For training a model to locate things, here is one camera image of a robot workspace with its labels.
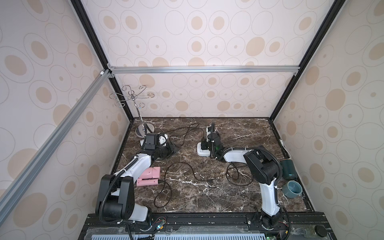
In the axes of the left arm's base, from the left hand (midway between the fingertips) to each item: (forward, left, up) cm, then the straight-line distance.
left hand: (183, 147), depth 85 cm
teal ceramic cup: (-19, -62, -13) cm, 66 cm away
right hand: (+14, -16, -9) cm, 23 cm away
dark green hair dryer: (-9, -62, -9) cm, 63 cm away
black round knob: (-39, -62, -4) cm, 73 cm away
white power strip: (+4, -12, -12) cm, 17 cm away
